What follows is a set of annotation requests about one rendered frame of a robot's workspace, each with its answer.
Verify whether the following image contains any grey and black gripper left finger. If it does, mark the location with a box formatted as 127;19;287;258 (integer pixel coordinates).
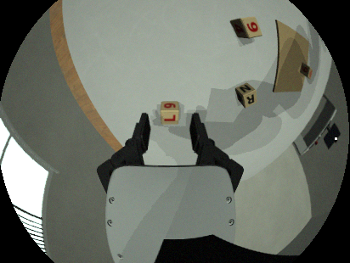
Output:
97;113;150;194

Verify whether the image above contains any tan flat mat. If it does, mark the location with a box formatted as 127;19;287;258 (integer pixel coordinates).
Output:
273;20;308;92

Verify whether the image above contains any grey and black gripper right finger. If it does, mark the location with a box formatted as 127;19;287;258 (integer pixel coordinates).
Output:
189;113;244;192

